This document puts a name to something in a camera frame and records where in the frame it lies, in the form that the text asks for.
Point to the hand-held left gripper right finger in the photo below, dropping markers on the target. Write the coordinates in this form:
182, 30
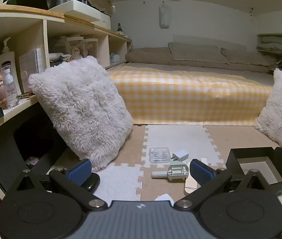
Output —
197, 170

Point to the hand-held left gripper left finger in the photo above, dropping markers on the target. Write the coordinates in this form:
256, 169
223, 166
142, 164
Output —
79, 171

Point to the mint green tape measure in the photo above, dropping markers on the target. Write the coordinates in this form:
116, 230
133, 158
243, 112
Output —
178, 171

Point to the black cardboard box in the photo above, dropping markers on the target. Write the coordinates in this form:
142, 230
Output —
255, 154

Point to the clear plastic case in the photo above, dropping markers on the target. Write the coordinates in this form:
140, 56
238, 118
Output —
158, 155

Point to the black computer mouse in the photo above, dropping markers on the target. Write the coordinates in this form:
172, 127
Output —
92, 181

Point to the flat wooden stick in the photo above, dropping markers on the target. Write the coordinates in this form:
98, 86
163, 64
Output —
190, 185

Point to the small white paper scrap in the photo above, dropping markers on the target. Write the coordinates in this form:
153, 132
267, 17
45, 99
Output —
163, 197

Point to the fluffy white cushion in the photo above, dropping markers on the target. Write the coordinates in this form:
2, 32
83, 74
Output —
280, 109
81, 109

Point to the yellow checked blanket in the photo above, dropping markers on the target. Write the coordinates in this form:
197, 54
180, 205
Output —
185, 97

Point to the beige pillow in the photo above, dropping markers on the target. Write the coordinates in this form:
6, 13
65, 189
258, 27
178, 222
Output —
195, 52
245, 57

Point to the clear spray bottle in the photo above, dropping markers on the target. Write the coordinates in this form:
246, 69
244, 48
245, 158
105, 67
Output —
10, 89

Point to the folded beige blankets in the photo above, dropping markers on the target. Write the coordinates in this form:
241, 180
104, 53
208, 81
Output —
273, 43

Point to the blue and white small box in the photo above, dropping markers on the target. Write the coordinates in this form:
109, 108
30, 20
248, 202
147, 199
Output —
114, 57

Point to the rabbit figure in clear case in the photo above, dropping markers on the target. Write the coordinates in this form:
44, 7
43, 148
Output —
75, 49

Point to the beige duvet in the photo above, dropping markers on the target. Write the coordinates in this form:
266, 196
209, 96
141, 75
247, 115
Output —
150, 57

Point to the clear display case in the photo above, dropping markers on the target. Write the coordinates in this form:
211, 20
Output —
91, 47

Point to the white lotion pump bottle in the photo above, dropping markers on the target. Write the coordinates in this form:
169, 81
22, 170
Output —
8, 59

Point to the green glass bottle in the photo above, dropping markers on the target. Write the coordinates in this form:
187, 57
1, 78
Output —
119, 27

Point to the cream wooden shelf unit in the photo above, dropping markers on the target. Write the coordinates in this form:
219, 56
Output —
31, 22

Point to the white hanging pouch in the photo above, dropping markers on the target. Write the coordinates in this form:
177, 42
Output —
164, 16

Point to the white storage box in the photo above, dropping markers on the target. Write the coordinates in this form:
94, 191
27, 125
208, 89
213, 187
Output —
81, 11

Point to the white wall charger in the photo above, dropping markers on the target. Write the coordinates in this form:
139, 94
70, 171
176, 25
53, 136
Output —
180, 155

